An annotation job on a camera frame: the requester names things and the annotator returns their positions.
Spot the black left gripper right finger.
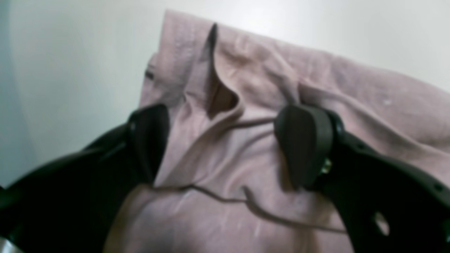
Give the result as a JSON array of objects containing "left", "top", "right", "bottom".
[{"left": 274, "top": 105, "right": 450, "bottom": 253}]

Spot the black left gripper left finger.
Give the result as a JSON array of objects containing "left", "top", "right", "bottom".
[{"left": 0, "top": 104, "right": 170, "bottom": 253}]

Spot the mauve t-shirt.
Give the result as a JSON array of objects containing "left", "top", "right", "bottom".
[{"left": 103, "top": 10, "right": 450, "bottom": 253}]

